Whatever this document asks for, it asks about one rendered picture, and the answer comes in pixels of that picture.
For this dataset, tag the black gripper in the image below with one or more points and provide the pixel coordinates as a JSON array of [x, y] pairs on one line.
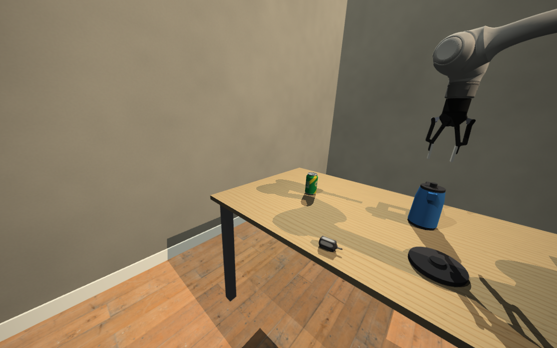
[[454, 113]]

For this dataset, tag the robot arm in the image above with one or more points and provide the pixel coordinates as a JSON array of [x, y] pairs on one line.
[[466, 55]]

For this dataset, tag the green and yellow drink can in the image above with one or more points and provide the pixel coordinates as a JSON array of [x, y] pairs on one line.
[[311, 183]]

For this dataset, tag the black round disc with center stud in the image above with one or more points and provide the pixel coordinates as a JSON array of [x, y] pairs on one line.
[[438, 266]]

